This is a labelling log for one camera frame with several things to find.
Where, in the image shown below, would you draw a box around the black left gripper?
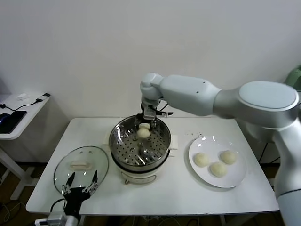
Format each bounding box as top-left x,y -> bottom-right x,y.
61,170 -> 99,217

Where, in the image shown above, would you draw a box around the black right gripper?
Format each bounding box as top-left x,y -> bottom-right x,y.
134,101 -> 158,131

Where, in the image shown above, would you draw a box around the white steamed baozi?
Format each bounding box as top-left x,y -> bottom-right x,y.
193,152 -> 210,168
137,126 -> 151,139
219,150 -> 237,165
209,161 -> 228,178

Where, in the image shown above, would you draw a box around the round glass pot lid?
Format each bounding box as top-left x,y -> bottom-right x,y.
53,145 -> 110,197

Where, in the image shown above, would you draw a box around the stainless steel steamer basket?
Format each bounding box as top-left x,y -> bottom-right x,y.
109,114 -> 172,172

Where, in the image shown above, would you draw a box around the steel steamer pot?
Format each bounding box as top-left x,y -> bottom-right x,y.
102,130 -> 179,186

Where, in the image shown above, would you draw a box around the white side table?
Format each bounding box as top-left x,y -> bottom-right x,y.
0,94 -> 51,201

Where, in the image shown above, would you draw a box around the small blue device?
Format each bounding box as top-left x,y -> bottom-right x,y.
0,113 -> 11,129

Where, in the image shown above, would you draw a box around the large white plate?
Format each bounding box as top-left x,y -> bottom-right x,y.
188,136 -> 247,188

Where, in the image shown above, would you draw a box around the pale green appliance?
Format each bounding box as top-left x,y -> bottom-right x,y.
285,65 -> 301,91

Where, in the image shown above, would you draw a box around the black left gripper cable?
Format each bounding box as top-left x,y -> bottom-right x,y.
50,198 -> 66,215

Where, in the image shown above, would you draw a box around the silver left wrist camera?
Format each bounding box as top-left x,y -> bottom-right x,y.
35,211 -> 67,226

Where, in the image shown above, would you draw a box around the yellowish floor cable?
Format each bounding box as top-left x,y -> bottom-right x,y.
0,202 -> 23,224

